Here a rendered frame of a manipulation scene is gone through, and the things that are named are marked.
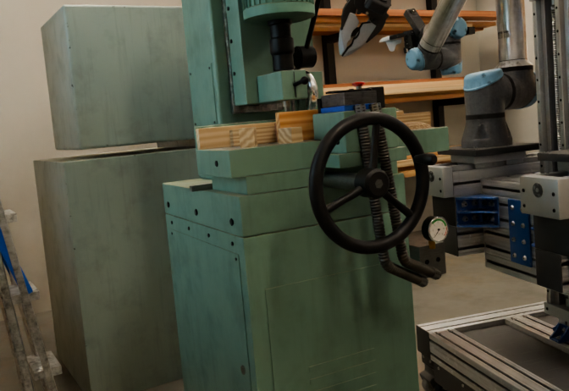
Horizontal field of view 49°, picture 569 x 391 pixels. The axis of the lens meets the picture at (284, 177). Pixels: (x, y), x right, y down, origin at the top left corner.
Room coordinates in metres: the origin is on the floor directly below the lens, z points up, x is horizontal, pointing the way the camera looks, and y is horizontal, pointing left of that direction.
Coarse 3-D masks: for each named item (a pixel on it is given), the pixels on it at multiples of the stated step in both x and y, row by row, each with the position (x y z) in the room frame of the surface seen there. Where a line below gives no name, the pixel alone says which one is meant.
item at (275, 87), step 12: (276, 72) 1.54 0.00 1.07; (288, 72) 1.52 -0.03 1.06; (300, 72) 1.54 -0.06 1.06; (264, 84) 1.60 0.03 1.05; (276, 84) 1.54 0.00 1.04; (288, 84) 1.52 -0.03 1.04; (264, 96) 1.60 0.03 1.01; (276, 96) 1.55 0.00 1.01; (288, 96) 1.52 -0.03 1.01; (300, 96) 1.54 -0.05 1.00
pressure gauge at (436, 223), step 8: (432, 216) 1.51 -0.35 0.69; (424, 224) 1.49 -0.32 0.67; (432, 224) 1.48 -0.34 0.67; (440, 224) 1.49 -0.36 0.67; (448, 224) 1.50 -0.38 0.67; (424, 232) 1.49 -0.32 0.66; (432, 232) 1.48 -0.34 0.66; (440, 232) 1.49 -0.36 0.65; (448, 232) 1.50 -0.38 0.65; (432, 240) 1.49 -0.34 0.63; (440, 240) 1.49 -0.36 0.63; (432, 248) 1.51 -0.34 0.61
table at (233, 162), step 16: (432, 128) 1.57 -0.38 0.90; (272, 144) 1.43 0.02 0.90; (288, 144) 1.39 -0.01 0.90; (304, 144) 1.40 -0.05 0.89; (400, 144) 1.52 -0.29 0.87; (432, 144) 1.57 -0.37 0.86; (448, 144) 1.59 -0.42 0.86; (208, 160) 1.43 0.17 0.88; (224, 160) 1.35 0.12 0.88; (240, 160) 1.33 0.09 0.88; (256, 160) 1.35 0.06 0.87; (272, 160) 1.37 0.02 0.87; (288, 160) 1.39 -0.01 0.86; (304, 160) 1.40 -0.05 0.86; (336, 160) 1.34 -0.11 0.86; (352, 160) 1.35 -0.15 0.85; (400, 160) 1.41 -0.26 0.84; (224, 176) 1.36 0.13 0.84; (240, 176) 1.33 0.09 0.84
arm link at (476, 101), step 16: (464, 80) 1.95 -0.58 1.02; (480, 80) 1.90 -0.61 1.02; (496, 80) 1.89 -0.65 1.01; (512, 80) 1.94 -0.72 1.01; (464, 96) 1.96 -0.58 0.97; (480, 96) 1.90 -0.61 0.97; (496, 96) 1.89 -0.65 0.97; (512, 96) 1.93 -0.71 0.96; (480, 112) 1.90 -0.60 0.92; (496, 112) 1.89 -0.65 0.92
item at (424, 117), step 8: (424, 112) 1.76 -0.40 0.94; (408, 120) 1.73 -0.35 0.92; (416, 120) 1.74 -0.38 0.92; (424, 120) 1.76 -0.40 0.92; (256, 128) 1.52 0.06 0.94; (264, 128) 1.53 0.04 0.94; (272, 128) 1.54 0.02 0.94; (232, 136) 1.50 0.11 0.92; (264, 136) 1.53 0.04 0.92; (272, 136) 1.54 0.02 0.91; (232, 144) 1.50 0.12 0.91
